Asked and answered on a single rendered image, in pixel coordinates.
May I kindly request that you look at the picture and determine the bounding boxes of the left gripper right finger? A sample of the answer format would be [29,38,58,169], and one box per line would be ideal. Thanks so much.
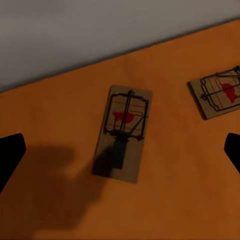
[224,133,240,173]

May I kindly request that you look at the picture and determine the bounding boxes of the mousetrap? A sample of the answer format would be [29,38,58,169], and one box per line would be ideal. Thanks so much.
[92,84,153,184]
[189,65,240,120]

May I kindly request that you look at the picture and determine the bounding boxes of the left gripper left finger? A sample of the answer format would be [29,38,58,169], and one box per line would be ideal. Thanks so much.
[0,133,26,193]

